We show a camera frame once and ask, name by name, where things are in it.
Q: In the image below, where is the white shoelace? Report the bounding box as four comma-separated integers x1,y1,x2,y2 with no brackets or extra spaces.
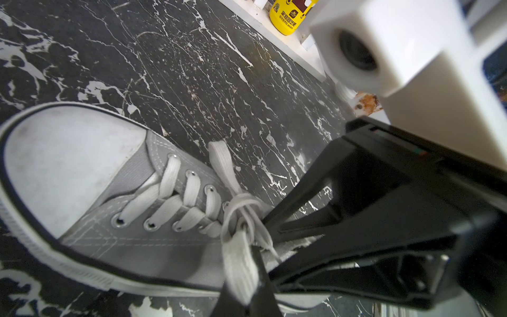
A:
111,141,280,306

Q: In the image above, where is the small white potted plant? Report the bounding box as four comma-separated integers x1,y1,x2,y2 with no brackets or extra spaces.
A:
335,81,357,104

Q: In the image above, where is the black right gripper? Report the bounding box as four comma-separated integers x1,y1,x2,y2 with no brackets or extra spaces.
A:
270,118,506,316

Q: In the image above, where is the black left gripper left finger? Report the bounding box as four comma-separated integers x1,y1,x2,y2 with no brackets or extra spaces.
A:
210,283,248,317

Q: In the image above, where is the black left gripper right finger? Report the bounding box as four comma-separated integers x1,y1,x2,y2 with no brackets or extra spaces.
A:
248,246,283,317

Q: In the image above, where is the grey canvas sneaker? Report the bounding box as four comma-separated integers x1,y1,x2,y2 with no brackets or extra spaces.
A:
1,102,311,297

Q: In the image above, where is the yellow container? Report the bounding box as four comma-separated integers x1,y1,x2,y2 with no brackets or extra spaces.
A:
269,0,318,36

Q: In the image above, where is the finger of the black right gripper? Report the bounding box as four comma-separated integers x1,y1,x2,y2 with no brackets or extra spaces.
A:
262,134,411,244

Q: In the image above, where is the white tiered shelf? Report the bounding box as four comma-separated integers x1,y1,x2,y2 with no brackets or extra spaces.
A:
220,0,326,82

